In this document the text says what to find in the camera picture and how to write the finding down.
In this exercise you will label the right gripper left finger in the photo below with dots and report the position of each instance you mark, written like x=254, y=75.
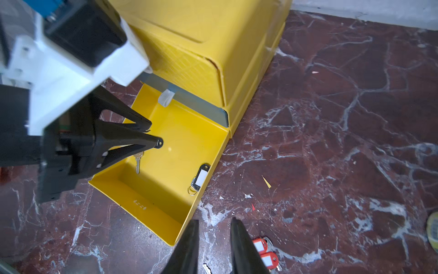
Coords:
x=184, y=258

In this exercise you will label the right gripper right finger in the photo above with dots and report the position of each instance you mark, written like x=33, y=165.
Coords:
x=245, y=259

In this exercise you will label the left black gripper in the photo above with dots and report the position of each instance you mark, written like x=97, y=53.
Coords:
x=74, y=146

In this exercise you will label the red tag key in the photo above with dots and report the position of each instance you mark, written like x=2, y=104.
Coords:
x=271, y=261
x=263, y=245

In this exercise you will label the black tag key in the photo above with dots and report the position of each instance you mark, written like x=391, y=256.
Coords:
x=198, y=181
x=138, y=157

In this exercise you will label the yellow drawer cabinet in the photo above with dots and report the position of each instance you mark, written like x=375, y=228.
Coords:
x=216, y=50

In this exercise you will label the yellow bottom drawer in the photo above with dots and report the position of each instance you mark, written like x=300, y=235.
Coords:
x=158, y=194

